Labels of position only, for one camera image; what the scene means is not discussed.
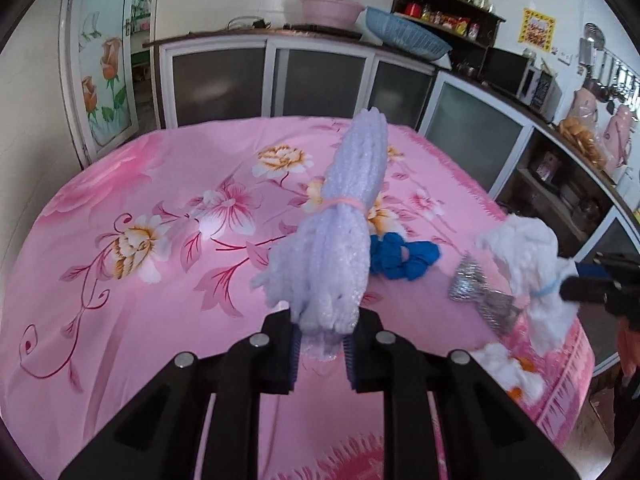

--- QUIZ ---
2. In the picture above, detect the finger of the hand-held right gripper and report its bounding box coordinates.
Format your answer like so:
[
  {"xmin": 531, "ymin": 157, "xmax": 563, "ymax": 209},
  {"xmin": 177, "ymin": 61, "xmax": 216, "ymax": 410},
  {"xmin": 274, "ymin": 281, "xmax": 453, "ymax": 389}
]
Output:
[
  {"xmin": 560, "ymin": 277, "xmax": 640, "ymax": 331},
  {"xmin": 575, "ymin": 252, "xmax": 640, "ymax": 281}
]

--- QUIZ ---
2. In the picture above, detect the dark wooden spice shelf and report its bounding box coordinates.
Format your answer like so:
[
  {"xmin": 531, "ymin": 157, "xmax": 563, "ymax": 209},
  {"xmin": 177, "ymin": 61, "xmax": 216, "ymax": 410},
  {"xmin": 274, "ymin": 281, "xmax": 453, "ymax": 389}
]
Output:
[{"xmin": 391, "ymin": 0, "xmax": 507, "ymax": 56}]

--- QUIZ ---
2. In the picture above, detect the white foam fruit net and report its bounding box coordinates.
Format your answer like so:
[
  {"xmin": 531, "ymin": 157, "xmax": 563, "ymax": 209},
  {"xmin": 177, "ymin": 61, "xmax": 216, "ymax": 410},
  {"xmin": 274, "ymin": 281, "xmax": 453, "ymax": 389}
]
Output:
[{"xmin": 250, "ymin": 106, "xmax": 390, "ymax": 363}]

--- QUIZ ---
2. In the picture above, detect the pink floral tablecloth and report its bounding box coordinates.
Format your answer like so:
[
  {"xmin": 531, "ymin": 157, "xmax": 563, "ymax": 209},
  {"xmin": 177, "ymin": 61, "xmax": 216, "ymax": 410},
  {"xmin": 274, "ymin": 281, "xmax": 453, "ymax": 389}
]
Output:
[{"xmin": 0, "ymin": 115, "xmax": 596, "ymax": 480}]

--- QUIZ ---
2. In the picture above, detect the blue fabric scrunchie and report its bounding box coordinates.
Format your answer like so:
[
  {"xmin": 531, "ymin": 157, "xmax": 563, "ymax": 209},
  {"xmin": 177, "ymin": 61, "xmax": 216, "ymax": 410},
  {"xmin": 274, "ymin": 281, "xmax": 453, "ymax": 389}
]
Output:
[{"xmin": 370, "ymin": 232, "xmax": 443, "ymax": 281}]

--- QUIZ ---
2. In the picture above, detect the pink lidded basin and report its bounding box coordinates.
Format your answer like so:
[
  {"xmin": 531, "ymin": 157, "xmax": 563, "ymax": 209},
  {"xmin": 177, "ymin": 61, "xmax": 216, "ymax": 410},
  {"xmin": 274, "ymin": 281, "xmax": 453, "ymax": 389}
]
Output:
[{"xmin": 299, "ymin": 0, "xmax": 366, "ymax": 28}]

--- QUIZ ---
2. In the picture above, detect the row of seasoning jars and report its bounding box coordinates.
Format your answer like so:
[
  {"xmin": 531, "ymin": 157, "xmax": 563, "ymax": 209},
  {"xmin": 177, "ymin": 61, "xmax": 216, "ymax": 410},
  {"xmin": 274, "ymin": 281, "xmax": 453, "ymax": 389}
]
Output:
[{"xmin": 404, "ymin": 2, "xmax": 481, "ymax": 38}]

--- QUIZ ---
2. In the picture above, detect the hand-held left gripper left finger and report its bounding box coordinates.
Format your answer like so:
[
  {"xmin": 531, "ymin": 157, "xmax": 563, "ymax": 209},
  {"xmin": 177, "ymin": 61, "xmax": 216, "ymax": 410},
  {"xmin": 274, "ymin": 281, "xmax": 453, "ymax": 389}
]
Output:
[{"xmin": 59, "ymin": 307, "xmax": 301, "ymax": 480}]

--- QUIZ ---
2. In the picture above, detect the row of hanging kitchen utensils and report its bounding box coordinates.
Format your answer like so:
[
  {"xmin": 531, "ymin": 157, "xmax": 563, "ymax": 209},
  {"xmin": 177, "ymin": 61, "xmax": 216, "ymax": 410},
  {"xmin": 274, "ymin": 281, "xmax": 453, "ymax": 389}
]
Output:
[{"xmin": 580, "ymin": 22, "xmax": 640, "ymax": 116}]

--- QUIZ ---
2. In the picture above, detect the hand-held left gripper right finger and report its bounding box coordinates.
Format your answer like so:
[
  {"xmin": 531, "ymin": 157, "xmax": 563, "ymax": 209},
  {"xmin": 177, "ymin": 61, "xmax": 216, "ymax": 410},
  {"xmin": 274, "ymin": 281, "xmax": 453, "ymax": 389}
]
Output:
[{"xmin": 344, "ymin": 307, "xmax": 581, "ymax": 480}]

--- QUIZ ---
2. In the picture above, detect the rice cooker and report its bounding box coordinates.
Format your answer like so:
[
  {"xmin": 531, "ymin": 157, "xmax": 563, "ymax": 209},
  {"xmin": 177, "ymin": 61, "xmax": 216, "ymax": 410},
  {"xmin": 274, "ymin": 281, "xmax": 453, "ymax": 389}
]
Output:
[{"xmin": 532, "ymin": 152, "xmax": 561, "ymax": 183}]

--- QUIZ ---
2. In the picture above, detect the pink thermos flask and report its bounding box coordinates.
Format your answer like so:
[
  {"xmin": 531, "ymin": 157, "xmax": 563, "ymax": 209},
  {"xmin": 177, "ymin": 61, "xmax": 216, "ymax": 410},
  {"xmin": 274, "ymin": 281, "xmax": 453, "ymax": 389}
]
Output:
[
  {"xmin": 602, "ymin": 105, "xmax": 638, "ymax": 168},
  {"xmin": 571, "ymin": 87, "xmax": 601, "ymax": 133}
]

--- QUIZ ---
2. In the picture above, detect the yellow wall poster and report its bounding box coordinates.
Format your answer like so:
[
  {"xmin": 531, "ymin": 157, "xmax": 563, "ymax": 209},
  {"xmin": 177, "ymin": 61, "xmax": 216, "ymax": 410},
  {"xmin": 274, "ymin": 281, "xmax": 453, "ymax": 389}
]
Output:
[{"xmin": 517, "ymin": 7, "xmax": 557, "ymax": 53}]

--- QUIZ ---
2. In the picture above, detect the white tissue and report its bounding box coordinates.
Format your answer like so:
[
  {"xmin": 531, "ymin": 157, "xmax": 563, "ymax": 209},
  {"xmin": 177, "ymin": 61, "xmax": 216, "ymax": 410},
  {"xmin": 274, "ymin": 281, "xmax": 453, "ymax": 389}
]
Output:
[
  {"xmin": 471, "ymin": 342, "xmax": 547, "ymax": 405},
  {"xmin": 475, "ymin": 214, "xmax": 581, "ymax": 352}
]

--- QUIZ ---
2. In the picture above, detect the bag of fried snacks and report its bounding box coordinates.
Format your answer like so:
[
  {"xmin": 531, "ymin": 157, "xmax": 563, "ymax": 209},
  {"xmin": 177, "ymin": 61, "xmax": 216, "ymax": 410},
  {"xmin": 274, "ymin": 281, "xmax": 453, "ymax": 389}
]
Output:
[{"xmin": 557, "ymin": 117, "xmax": 608, "ymax": 171}]

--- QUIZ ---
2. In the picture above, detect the black cable on counter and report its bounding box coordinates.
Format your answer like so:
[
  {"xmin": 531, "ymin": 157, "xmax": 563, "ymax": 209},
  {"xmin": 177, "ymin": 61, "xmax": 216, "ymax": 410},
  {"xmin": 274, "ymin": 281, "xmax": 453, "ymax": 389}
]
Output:
[{"xmin": 227, "ymin": 16, "xmax": 271, "ymax": 31}]

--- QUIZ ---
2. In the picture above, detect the flower print glass door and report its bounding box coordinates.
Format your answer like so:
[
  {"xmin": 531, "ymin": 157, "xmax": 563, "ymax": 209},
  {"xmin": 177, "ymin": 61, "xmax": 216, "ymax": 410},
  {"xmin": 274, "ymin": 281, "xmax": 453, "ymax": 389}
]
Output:
[{"xmin": 60, "ymin": 0, "xmax": 161, "ymax": 166}]

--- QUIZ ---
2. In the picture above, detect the black induction cooker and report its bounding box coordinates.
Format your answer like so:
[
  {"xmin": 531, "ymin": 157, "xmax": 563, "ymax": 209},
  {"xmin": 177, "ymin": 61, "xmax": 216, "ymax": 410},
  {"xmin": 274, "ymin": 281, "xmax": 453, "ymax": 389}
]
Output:
[{"xmin": 285, "ymin": 22, "xmax": 363, "ymax": 39}]

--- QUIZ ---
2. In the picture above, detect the silver glitter bow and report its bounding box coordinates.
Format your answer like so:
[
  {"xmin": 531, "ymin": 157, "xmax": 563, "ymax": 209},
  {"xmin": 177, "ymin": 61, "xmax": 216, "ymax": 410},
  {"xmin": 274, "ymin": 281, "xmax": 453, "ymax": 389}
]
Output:
[{"xmin": 448, "ymin": 254, "xmax": 525, "ymax": 337}]

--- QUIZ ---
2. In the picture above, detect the silver microwave oven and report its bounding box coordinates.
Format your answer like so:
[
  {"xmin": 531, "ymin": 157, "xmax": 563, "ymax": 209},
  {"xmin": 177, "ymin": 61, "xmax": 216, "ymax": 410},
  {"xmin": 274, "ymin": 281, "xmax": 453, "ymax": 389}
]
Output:
[{"xmin": 480, "ymin": 46, "xmax": 563, "ymax": 123}]

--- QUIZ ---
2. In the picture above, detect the blue plastic basket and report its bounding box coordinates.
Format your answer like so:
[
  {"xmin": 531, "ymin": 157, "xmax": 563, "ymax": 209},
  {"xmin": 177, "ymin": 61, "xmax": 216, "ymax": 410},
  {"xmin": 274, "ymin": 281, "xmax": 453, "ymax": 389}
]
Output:
[{"xmin": 365, "ymin": 6, "xmax": 453, "ymax": 58}]

